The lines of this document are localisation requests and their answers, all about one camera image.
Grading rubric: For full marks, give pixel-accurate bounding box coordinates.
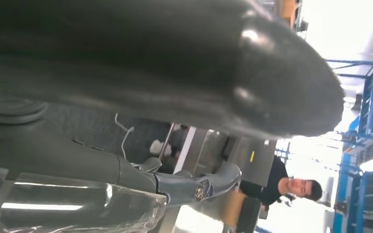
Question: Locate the stainless steel workbench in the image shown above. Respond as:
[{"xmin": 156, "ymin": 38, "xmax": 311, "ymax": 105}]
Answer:
[{"xmin": 157, "ymin": 123, "xmax": 238, "ymax": 233}]

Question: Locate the person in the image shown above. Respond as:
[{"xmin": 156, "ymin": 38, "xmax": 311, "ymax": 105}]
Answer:
[{"xmin": 237, "ymin": 156, "xmax": 323, "ymax": 213}]

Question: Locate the blue metal shelf rack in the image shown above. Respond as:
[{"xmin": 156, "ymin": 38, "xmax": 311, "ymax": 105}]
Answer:
[{"xmin": 324, "ymin": 59, "xmax": 373, "ymax": 233}]

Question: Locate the brown cardboard box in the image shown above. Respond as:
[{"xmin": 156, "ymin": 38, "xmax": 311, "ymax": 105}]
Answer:
[{"xmin": 221, "ymin": 189, "xmax": 246, "ymax": 227}]

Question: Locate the white floor cable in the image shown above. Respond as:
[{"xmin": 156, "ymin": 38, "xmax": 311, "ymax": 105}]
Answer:
[{"xmin": 114, "ymin": 112, "xmax": 135, "ymax": 160}]

